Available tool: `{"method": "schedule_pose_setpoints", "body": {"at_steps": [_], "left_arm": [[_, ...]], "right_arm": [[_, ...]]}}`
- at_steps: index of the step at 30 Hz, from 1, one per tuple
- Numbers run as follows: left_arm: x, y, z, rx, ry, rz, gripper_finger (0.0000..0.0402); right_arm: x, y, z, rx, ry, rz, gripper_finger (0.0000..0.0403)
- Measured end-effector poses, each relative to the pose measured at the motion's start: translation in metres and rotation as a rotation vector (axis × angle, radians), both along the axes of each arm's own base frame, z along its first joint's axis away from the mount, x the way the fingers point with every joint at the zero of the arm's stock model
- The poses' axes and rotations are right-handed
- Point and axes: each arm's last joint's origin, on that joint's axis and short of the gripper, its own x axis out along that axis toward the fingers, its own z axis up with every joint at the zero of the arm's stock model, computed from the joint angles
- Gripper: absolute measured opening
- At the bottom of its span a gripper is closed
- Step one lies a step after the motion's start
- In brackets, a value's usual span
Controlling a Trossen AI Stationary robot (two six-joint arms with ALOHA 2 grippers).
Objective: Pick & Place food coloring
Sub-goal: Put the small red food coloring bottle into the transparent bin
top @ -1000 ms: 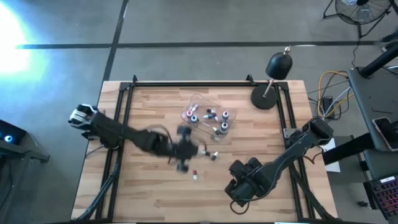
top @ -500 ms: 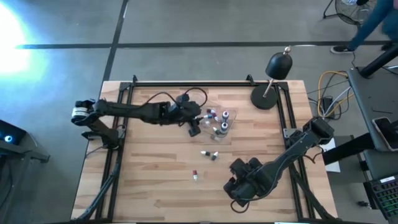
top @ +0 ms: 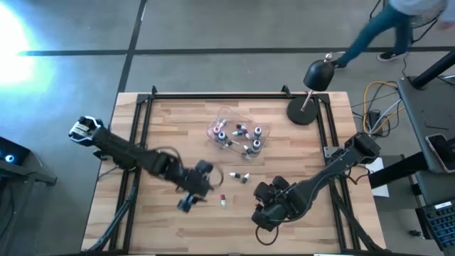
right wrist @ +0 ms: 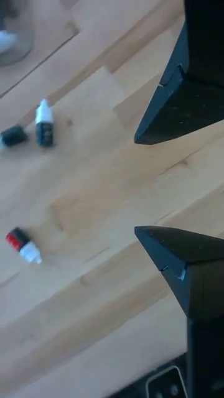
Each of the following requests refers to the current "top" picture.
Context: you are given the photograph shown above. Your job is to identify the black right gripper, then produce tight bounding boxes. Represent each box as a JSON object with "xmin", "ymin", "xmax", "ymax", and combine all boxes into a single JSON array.
[{"xmin": 250, "ymin": 176, "xmax": 299, "ymax": 232}]

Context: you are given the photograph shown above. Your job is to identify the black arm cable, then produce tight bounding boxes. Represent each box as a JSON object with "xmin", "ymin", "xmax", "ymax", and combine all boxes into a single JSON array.
[
  {"xmin": 208, "ymin": 162, "xmax": 225, "ymax": 190},
  {"xmin": 255, "ymin": 225, "xmax": 281, "ymax": 247}
]

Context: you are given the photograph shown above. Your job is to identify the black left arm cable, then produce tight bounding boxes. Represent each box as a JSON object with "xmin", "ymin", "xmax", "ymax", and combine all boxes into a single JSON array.
[{"xmin": 208, "ymin": 162, "xmax": 225, "ymax": 190}]

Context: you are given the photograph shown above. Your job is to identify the black power strip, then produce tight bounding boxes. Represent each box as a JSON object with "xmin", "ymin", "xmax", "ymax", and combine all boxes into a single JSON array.
[{"xmin": 368, "ymin": 110, "xmax": 383, "ymax": 137}]

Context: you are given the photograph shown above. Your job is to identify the black aluminium table frame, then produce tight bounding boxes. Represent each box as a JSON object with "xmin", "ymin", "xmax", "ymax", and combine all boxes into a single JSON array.
[{"xmin": 81, "ymin": 85, "xmax": 388, "ymax": 255}]

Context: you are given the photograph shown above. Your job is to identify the black tablet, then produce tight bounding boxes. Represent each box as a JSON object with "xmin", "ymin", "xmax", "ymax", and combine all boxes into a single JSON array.
[{"xmin": 424, "ymin": 133, "xmax": 455, "ymax": 174}]

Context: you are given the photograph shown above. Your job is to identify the black desk lamp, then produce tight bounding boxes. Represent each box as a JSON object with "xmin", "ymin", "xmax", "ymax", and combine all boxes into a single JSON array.
[{"xmin": 286, "ymin": 52, "xmax": 336, "ymax": 127}]

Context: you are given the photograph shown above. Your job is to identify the large blue dye bottle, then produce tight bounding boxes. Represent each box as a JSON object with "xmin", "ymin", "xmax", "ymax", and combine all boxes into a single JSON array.
[{"xmin": 177, "ymin": 198, "xmax": 196, "ymax": 214}]

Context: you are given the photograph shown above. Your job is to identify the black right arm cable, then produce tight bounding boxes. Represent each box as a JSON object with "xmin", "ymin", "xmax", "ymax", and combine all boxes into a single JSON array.
[{"xmin": 255, "ymin": 225, "xmax": 281, "ymax": 247}]

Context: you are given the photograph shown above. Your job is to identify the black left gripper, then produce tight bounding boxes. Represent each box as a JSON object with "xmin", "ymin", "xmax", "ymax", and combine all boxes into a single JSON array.
[{"xmin": 173, "ymin": 161, "xmax": 216, "ymax": 213}]

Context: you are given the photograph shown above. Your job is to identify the white paper sheet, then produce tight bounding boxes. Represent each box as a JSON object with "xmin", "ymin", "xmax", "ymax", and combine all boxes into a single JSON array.
[{"xmin": 365, "ymin": 156, "xmax": 391, "ymax": 198}]

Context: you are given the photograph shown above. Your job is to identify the person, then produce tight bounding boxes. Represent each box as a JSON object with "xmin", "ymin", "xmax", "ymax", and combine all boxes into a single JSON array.
[{"xmin": 332, "ymin": 0, "xmax": 455, "ymax": 69}]

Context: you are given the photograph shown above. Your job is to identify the yellow floor cable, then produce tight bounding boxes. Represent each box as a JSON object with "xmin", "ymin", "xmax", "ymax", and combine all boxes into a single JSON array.
[{"xmin": 362, "ymin": 80, "xmax": 406, "ymax": 135}]

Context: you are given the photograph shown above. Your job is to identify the clear plastic bin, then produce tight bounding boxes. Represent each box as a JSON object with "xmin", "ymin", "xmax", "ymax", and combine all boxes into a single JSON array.
[{"xmin": 207, "ymin": 106, "xmax": 271, "ymax": 160}]

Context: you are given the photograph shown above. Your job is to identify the black keyboard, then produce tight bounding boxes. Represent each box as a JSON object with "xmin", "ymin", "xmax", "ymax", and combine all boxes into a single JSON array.
[{"xmin": 414, "ymin": 200, "xmax": 455, "ymax": 252}]

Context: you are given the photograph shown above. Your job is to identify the grey side desk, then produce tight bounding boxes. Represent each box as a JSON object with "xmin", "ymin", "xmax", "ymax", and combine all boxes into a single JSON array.
[{"xmin": 396, "ymin": 76, "xmax": 455, "ymax": 175}]

